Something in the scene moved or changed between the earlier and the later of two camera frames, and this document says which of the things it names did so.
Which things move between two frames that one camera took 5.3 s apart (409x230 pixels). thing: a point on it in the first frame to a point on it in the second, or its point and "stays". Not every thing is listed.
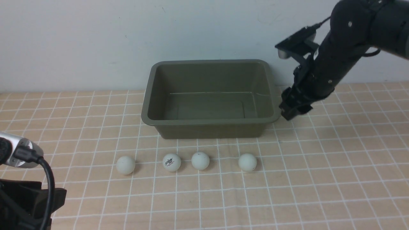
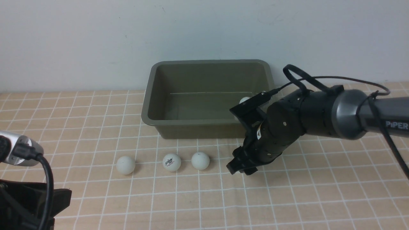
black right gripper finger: [289, 114] to [249, 171]
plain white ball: [125, 165] stays
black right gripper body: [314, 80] to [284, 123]
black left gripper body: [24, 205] stays
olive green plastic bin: [209, 99] stays
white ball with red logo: [171, 162] stays
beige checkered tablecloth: [343, 165] stays
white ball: [200, 160] stays
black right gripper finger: [287, 104] to [238, 161]
